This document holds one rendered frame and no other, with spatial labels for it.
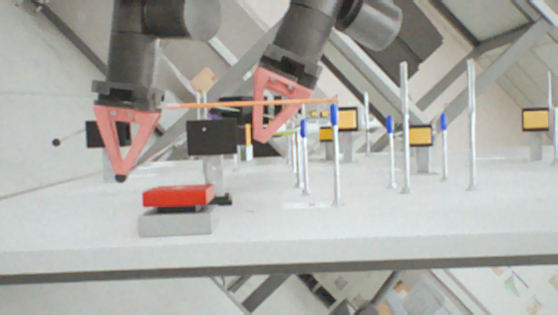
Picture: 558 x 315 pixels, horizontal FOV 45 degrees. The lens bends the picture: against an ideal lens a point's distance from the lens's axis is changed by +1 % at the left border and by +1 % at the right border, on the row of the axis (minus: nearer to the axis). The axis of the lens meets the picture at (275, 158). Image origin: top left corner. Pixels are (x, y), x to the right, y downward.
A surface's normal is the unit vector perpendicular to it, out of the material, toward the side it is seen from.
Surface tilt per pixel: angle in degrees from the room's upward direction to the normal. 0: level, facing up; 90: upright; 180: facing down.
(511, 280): 89
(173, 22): 132
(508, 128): 90
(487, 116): 90
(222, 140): 87
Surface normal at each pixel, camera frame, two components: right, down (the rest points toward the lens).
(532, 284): 0.00, 0.08
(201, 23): 0.80, 0.13
